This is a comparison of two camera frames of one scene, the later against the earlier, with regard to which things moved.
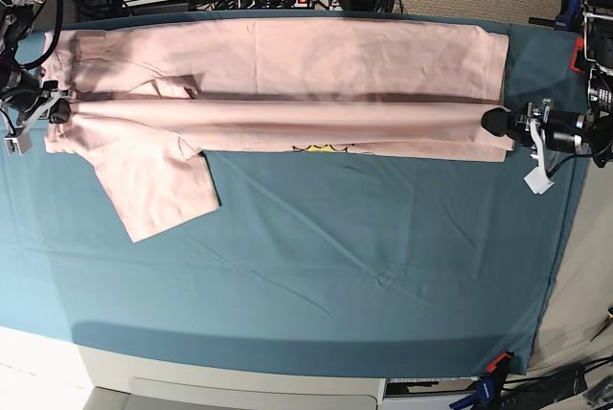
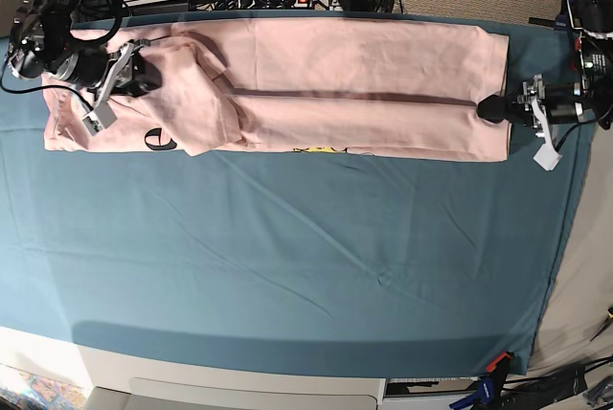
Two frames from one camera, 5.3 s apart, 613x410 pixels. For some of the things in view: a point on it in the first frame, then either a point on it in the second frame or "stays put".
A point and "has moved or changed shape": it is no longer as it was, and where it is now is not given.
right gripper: (533, 125) → (542, 104)
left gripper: (30, 98) → (123, 71)
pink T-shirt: (148, 98) has moved or changed shape
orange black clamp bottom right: (500, 364) stays put
